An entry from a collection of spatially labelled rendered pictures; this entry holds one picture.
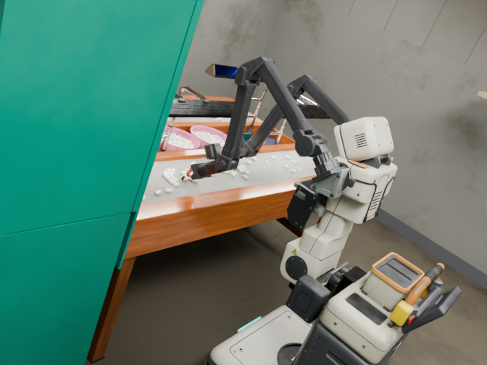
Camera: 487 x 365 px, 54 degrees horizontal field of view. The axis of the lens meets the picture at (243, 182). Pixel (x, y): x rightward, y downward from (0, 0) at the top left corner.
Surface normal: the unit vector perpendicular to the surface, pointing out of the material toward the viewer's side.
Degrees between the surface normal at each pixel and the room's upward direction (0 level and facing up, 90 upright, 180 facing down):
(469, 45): 90
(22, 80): 90
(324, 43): 90
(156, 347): 0
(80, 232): 90
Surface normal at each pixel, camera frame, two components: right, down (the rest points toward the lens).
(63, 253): 0.69, 0.52
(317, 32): -0.60, 0.13
